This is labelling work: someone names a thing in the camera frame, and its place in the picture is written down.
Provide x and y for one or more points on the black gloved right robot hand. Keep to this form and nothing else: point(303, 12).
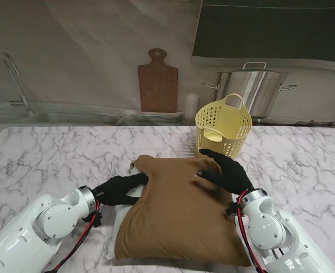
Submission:
point(235, 176)

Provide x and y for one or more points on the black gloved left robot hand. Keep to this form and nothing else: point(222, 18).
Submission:
point(116, 190)

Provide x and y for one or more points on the white pillow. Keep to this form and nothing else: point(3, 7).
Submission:
point(121, 213)

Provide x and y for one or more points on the brown pillowcase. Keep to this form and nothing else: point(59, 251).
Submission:
point(178, 216)

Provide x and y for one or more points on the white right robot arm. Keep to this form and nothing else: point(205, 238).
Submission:
point(269, 227)

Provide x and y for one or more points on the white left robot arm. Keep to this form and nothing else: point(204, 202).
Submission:
point(42, 221)

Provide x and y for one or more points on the yellow perforated laundry basket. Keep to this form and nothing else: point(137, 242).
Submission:
point(227, 125)

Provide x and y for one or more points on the stack of white plates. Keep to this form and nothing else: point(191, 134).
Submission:
point(156, 117)

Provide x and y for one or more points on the steel kitchen sink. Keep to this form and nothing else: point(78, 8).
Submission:
point(70, 117)

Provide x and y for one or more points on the large steel stockpot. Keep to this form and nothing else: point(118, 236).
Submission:
point(258, 88)

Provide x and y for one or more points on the black stove grate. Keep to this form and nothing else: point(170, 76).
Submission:
point(320, 123)

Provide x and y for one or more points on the brown wooden cutting board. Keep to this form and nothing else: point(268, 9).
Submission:
point(157, 85)

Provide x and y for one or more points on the chrome kitchen faucet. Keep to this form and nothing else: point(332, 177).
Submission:
point(28, 108)

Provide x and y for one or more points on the dark range hood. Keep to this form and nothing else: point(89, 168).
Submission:
point(269, 28)

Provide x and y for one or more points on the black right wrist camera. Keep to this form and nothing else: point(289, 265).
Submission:
point(232, 209)

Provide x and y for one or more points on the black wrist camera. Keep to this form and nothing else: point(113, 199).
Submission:
point(232, 209)
point(96, 221)

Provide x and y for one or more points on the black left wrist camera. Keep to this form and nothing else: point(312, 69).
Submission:
point(96, 221)

